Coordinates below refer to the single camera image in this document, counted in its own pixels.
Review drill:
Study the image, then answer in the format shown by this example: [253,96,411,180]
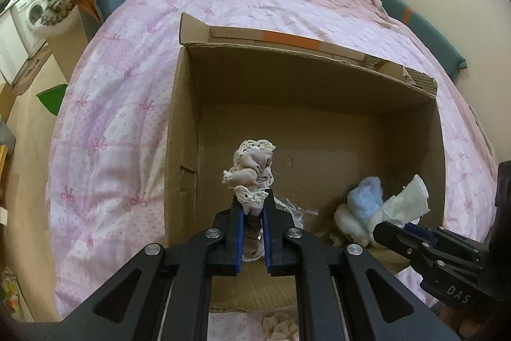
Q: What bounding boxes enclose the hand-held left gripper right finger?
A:
[261,189,460,341]

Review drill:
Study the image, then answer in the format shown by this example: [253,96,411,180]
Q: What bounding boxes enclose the beige furniture side panel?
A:
[48,17,104,86]

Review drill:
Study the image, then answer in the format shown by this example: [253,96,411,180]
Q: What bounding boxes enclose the cream fluffy sock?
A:
[333,203,376,248]

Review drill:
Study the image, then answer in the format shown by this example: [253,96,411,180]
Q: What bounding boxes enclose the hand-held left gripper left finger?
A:
[48,202,245,341]

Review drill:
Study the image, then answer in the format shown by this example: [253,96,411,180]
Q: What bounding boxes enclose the pink patterned bed quilt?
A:
[46,0,500,341]

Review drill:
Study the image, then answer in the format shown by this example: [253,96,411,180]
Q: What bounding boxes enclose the clear plastic wrap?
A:
[275,197,320,226]

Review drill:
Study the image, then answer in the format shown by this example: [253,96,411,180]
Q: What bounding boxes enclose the blue fluffy sock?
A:
[347,176,386,224]

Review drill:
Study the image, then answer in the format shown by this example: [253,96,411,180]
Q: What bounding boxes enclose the beige lace trimmed sock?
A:
[222,139,277,262]

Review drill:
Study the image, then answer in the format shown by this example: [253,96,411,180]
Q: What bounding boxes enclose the teal padded headboard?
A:
[369,0,468,78]

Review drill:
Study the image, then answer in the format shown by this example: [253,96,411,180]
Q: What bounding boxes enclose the white knotted cloth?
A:
[369,174,431,234]

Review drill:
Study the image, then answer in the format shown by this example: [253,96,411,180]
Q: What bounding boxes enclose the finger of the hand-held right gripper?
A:
[372,220,444,266]
[405,223,488,246]

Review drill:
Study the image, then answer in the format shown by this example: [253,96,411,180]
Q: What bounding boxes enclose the white kitchen base cabinets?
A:
[0,9,28,86]

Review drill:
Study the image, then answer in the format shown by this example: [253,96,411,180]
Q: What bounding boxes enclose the white washing machine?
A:
[12,0,49,54]

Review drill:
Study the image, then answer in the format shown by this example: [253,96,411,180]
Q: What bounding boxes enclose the beige ruffled scrunchie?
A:
[261,311,298,341]

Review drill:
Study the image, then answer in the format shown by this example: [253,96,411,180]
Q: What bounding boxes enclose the brown floor rug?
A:
[12,45,52,94]

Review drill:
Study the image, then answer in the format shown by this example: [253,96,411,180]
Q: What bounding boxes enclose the brown cardboard box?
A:
[164,12,447,314]

